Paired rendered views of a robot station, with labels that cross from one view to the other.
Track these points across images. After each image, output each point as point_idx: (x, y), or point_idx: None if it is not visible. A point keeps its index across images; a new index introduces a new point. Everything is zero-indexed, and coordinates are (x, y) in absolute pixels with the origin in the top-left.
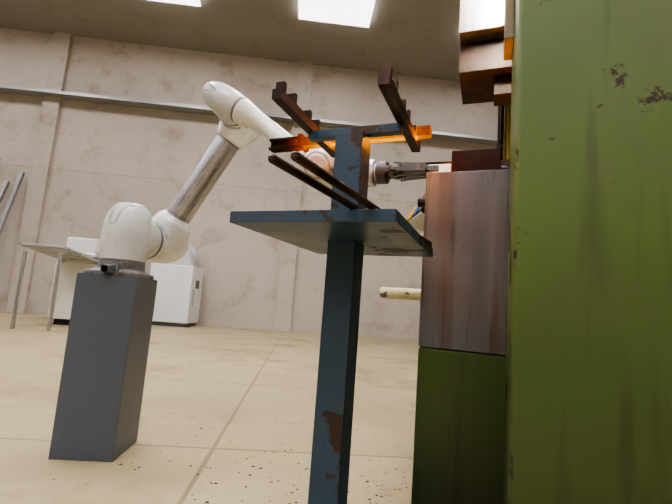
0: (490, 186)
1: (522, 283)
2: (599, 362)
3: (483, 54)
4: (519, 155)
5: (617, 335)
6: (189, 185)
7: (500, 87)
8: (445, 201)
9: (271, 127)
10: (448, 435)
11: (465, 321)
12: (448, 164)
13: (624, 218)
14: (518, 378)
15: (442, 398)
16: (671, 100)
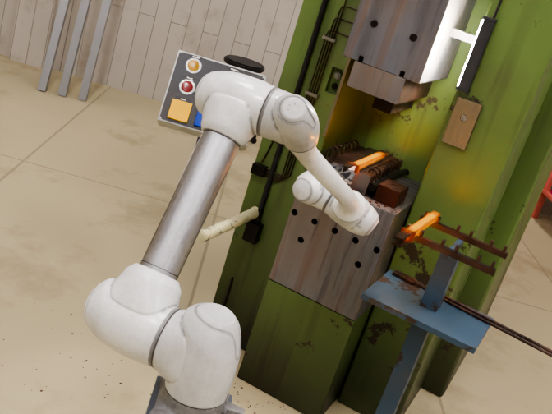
0: (403, 216)
1: None
2: None
3: (407, 90)
4: (470, 248)
5: None
6: (200, 229)
7: (393, 108)
8: (392, 231)
9: (328, 167)
10: (346, 356)
11: None
12: (355, 167)
13: (467, 264)
14: (433, 337)
15: (351, 341)
16: (489, 216)
